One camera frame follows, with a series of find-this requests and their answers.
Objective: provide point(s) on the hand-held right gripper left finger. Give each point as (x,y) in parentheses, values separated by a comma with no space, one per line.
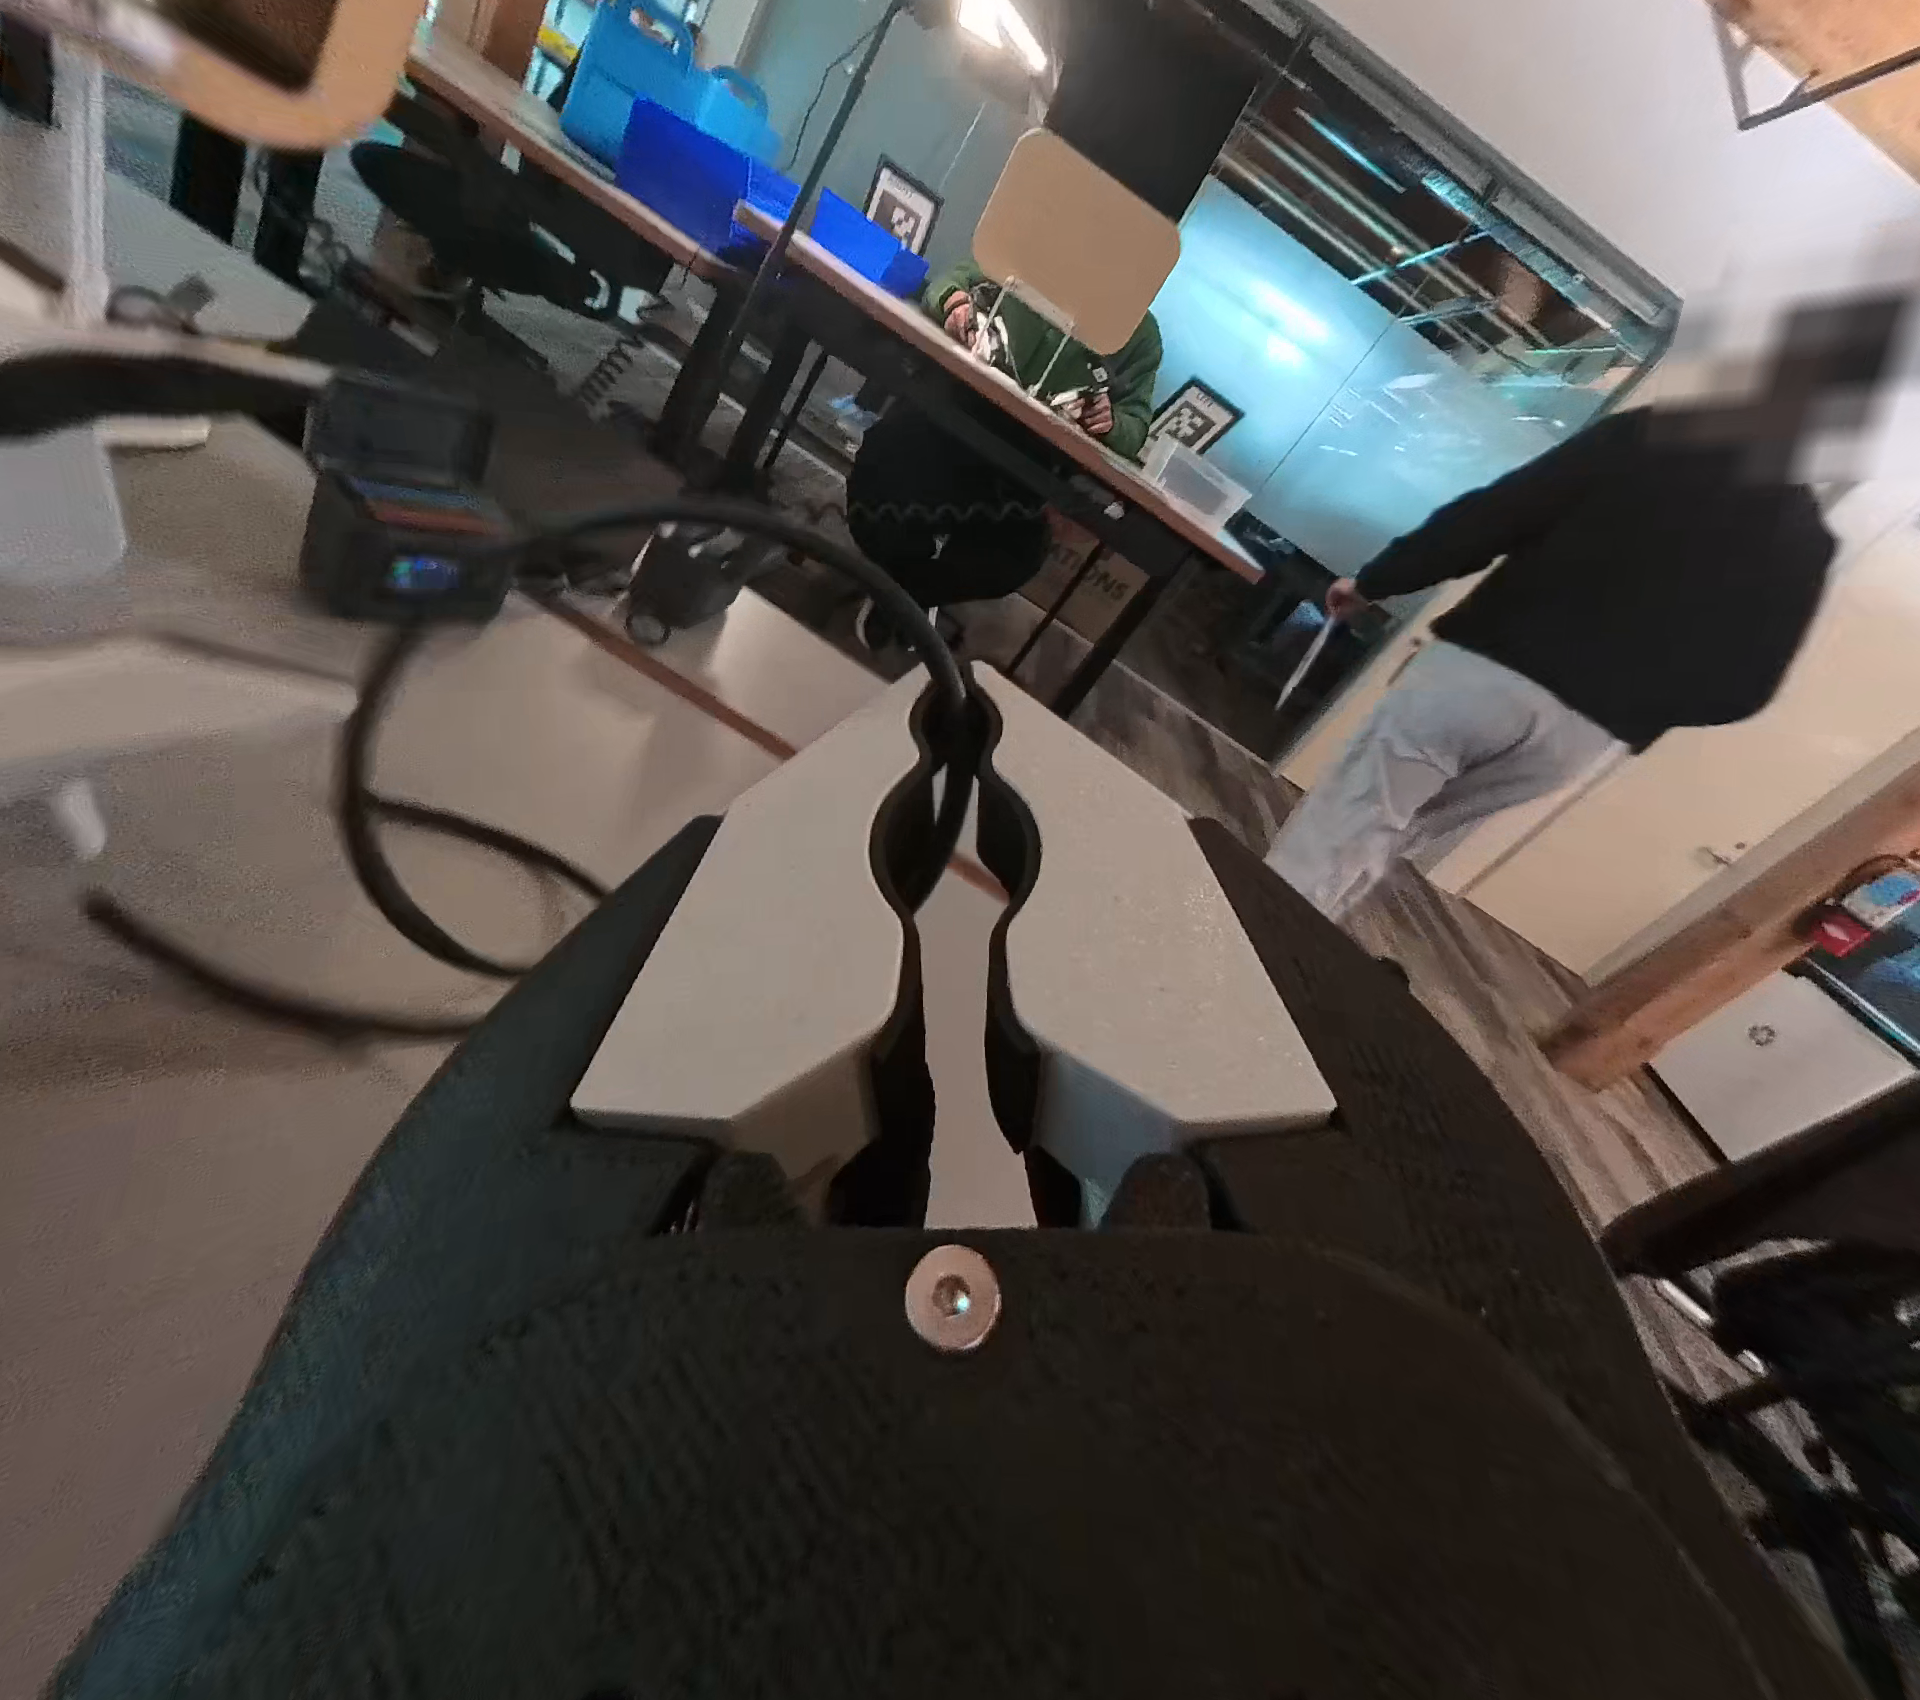
(750,980)

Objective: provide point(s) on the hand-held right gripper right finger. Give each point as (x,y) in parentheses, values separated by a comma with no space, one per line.
(1155,980)

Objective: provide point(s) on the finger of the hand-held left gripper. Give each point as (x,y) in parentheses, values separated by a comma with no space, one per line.
(165,392)
(150,718)

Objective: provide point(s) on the black power station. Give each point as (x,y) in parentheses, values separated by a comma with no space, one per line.
(405,486)

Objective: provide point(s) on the black office chair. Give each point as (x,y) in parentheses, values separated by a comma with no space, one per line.
(1815,1309)
(480,232)

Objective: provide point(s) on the cardboard box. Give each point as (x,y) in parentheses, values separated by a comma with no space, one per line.
(1102,599)

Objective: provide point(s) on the black battery charger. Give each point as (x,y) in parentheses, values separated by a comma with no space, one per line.
(681,581)

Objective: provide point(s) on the brown-topped desk black legs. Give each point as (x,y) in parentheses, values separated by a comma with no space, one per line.
(870,298)
(495,111)

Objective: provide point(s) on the clear plastic box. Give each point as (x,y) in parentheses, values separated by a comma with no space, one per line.
(1207,483)

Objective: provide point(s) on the light blue tool caddy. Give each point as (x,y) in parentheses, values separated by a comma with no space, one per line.
(614,88)

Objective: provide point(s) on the framed marker sign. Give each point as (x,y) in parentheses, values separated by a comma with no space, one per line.
(906,206)
(1195,424)

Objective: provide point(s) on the dark blue plastic bin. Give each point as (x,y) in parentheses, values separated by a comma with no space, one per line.
(681,164)

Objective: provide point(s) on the white recycling cabinet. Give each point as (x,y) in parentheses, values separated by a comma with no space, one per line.
(1785,1054)

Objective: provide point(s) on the beige door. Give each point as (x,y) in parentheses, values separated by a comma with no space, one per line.
(1770,815)

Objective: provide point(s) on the low blue plastic bin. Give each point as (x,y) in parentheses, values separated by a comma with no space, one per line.
(862,238)

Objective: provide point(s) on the beige panel on white stand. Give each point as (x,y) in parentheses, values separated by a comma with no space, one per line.
(1074,232)

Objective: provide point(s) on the black backdrop board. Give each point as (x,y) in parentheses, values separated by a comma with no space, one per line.
(1155,119)

